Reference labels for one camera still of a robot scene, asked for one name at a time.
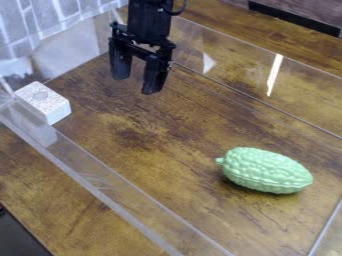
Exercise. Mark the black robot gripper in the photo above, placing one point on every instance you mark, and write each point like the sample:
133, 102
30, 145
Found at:
148, 28

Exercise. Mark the white speckled rectangular block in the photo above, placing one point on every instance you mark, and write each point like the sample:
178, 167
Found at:
45, 102

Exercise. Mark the green bumpy bitter gourd toy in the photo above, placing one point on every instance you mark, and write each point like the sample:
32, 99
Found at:
265, 171

